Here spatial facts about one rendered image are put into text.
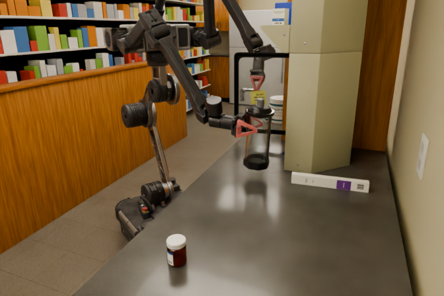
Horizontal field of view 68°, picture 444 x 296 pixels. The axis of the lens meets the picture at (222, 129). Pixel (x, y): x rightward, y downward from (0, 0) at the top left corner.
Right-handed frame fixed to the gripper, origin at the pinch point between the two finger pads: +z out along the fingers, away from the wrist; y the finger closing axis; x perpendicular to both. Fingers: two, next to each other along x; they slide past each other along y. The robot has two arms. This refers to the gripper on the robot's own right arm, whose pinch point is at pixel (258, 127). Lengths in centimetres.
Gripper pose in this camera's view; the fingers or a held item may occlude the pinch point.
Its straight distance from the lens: 125.2
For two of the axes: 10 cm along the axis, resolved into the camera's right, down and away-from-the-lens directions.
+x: -0.4, 9.5, 3.2
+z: 9.3, 1.5, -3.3
